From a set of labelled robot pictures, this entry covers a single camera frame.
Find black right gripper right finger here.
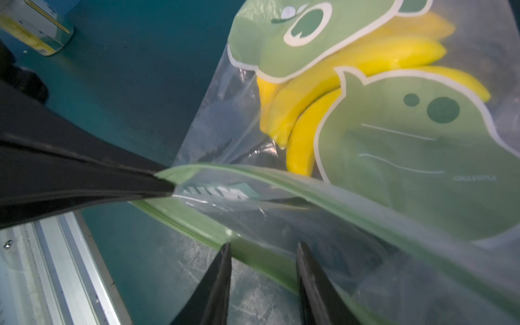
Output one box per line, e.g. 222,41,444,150
296,242,360,325

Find green printed zip-top bag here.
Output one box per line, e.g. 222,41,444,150
135,1,519,324

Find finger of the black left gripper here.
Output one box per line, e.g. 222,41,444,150
1,82,175,229

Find aluminium front rail bed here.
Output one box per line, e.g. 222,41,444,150
1,211,132,324

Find yellow banana bunch left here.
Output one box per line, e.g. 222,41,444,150
257,12,492,176

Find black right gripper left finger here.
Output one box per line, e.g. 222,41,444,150
171,243,232,324

